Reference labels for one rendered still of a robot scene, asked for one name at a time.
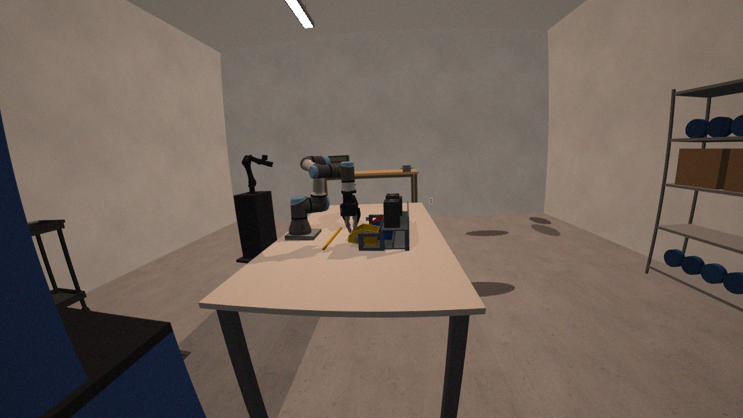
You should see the blue open bin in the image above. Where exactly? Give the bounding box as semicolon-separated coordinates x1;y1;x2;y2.
372;221;392;240

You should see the yellow bin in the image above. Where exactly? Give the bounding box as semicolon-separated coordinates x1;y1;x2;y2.
348;224;379;246

